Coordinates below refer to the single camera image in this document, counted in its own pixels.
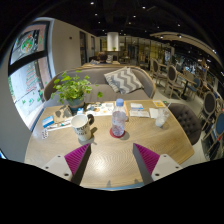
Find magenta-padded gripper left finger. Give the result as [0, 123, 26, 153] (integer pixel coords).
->
[41, 142, 93, 186]

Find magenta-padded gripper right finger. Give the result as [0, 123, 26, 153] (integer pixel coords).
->
[132, 142, 184, 186]

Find clear blue-capped water bottle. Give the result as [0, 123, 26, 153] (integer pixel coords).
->
[111, 98, 128, 138]

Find white pen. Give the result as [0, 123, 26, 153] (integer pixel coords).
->
[46, 121, 73, 132]

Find small patterned card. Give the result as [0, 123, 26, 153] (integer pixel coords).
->
[40, 128, 50, 140]

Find clear plastic cup with straw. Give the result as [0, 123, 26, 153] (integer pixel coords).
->
[154, 102, 173, 128]

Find flat round red coaster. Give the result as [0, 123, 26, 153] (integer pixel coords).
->
[109, 127, 127, 140]

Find white paper napkin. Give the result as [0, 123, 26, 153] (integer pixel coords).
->
[148, 107, 164, 120]

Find white paper leaflets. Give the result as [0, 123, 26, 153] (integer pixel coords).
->
[129, 109, 151, 118]

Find blue and white small box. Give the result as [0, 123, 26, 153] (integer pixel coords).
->
[42, 115, 55, 129]

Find brown cardboard stand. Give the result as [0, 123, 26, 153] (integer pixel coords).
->
[53, 104, 74, 124]

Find blue and white card pack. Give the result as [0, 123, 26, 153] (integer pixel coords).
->
[129, 102, 145, 112]

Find dark grey tufted armchair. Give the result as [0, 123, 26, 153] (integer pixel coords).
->
[168, 102, 203, 146]

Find yellow card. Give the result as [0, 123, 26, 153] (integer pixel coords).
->
[152, 99, 167, 108]

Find printed menu brochure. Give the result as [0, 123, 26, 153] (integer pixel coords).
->
[84, 101, 116, 118]

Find green potted plant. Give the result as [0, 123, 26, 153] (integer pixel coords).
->
[49, 69, 104, 108]

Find grey wood-framed sofa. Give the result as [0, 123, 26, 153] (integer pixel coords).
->
[43, 64, 157, 108]

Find grey chevron pillow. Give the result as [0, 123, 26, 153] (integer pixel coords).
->
[103, 66, 145, 95]

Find group of dining chairs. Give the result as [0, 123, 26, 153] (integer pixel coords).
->
[148, 58, 224, 161]

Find window with painted decals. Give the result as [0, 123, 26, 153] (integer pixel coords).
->
[8, 21, 53, 129]

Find person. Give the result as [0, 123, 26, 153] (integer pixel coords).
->
[94, 51, 109, 65]

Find ceiling spot lights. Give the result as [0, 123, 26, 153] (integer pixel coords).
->
[89, 0, 218, 54]

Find white mug with black handle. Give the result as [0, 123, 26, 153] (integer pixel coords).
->
[70, 113, 95, 142]

